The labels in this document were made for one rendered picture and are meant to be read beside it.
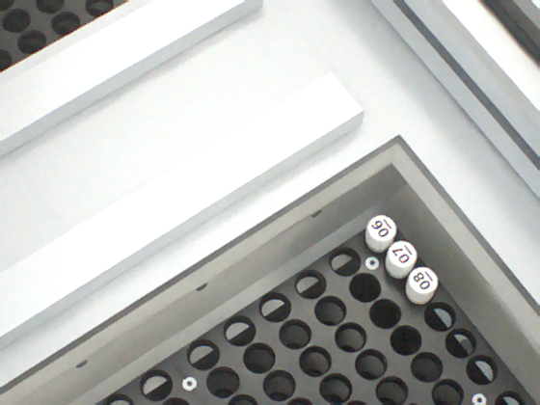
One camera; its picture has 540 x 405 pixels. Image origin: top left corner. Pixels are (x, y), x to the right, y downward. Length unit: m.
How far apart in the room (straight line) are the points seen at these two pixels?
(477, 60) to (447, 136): 0.04
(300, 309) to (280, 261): 0.07
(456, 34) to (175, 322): 0.19
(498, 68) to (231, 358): 0.16
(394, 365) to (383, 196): 0.12
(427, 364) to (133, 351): 0.13
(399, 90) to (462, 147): 0.04
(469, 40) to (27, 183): 0.18
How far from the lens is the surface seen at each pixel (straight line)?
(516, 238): 0.49
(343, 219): 0.59
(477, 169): 0.50
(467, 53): 0.48
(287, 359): 0.51
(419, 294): 0.51
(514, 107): 0.47
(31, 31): 0.58
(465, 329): 0.52
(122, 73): 0.50
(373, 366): 0.54
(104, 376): 0.57
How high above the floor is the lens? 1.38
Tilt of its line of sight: 66 degrees down
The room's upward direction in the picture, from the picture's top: 8 degrees clockwise
